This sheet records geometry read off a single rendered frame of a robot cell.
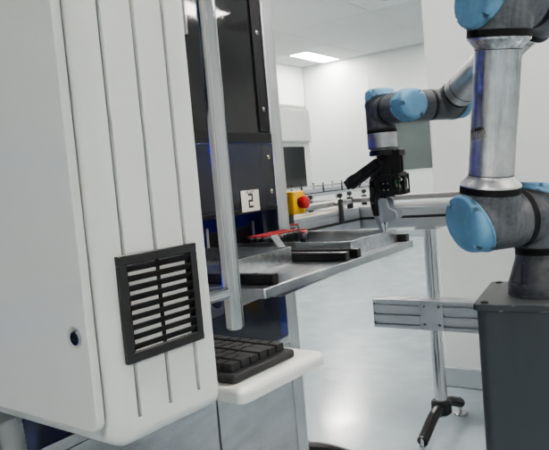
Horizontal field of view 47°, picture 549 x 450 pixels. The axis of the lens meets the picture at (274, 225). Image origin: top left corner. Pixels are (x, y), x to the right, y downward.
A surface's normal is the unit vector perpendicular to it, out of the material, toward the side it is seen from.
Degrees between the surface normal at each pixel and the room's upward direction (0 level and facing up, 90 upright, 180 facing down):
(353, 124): 90
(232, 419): 90
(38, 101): 90
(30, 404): 90
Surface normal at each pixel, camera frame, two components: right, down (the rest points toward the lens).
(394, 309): -0.56, 0.11
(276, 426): 0.82, -0.04
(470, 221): -0.92, 0.23
